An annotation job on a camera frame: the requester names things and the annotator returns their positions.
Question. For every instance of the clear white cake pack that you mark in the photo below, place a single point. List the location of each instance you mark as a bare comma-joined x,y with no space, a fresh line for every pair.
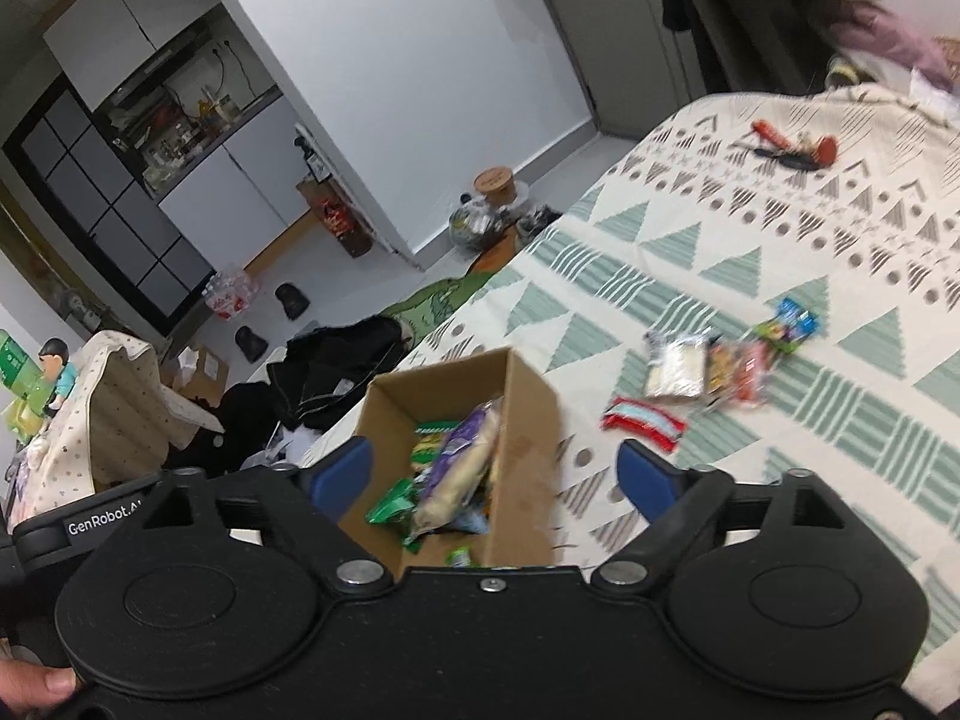
677,368

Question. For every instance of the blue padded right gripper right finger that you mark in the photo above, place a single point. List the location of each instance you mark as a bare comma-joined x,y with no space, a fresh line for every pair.
651,483

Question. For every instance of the purple long bread snack pack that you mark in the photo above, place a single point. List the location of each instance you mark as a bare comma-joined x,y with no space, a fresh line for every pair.
457,472

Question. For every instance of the dark green candy pack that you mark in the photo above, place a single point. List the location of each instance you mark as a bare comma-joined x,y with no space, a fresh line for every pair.
396,506

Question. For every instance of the small flat cardboard box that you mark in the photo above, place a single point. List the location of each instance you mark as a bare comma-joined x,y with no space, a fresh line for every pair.
196,374

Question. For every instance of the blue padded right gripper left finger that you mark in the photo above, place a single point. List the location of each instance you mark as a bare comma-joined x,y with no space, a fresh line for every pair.
335,482

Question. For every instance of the open brown cardboard box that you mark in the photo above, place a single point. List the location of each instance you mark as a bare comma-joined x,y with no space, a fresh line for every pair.
508,520

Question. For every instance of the crumpled white plastic bag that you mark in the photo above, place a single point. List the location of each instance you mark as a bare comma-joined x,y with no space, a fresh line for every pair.
940,101

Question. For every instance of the clear glass teapot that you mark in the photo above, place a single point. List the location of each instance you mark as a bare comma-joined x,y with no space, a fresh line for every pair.
475,224

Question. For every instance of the person's hand at handle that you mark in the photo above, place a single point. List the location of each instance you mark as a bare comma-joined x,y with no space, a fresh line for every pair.
26,688

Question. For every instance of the blue snack pack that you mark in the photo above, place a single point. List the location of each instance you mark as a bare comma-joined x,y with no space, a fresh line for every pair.
796,323

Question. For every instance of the black slipper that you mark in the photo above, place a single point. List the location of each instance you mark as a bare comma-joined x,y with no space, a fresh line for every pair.
292,300
252,346

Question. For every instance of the black grid glass door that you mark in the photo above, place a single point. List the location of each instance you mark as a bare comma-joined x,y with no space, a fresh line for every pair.
103,210

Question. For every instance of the beige dotted tote bag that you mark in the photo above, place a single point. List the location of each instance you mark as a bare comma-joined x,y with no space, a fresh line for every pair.
117,425

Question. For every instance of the cartoon boy figure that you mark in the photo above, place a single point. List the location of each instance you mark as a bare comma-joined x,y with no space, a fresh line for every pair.
54,360

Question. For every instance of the brown nut bar pack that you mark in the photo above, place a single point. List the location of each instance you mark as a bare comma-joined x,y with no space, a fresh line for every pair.
723,371

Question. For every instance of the wooden lid glass jar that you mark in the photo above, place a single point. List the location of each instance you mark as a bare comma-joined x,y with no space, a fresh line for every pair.
501,188

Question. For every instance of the patterned triangle bed cover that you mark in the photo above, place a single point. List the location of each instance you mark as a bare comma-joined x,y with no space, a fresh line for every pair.
688,232

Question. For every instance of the pink red snack pack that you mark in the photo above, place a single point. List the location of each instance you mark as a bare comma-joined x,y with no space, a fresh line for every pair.
754,363

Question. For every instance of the purple pillow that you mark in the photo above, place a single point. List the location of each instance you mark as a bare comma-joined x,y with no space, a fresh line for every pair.
872,29

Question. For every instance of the black slipper near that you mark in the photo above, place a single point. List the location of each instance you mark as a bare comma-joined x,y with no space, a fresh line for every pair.
252,346

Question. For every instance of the green colourful candy pack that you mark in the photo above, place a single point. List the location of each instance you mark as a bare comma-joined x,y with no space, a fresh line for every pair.
772,333

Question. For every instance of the red white wafer pack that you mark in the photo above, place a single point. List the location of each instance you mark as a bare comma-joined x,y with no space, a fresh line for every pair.
645,421

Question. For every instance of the green yellow biscuit pack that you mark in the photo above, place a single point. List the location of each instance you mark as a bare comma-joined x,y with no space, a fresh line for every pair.
430,439

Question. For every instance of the pink plastic bag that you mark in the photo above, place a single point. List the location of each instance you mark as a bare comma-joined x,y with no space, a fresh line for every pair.
229,293

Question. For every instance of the black slipper far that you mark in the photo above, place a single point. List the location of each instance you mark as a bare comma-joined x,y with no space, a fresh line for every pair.
292,300

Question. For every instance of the white kitchen cabinet unit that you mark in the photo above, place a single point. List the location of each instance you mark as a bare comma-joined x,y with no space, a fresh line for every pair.
190,108

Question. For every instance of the dark red bottle box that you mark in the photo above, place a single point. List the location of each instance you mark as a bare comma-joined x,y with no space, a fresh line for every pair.
333,211

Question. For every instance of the green floor mat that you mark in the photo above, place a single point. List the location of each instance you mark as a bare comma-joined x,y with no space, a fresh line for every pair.
433,304

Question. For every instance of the black jacket on chair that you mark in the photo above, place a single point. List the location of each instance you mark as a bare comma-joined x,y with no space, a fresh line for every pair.
770,46

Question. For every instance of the black clothing on floor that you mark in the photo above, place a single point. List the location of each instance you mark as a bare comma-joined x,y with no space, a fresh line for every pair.
324,374

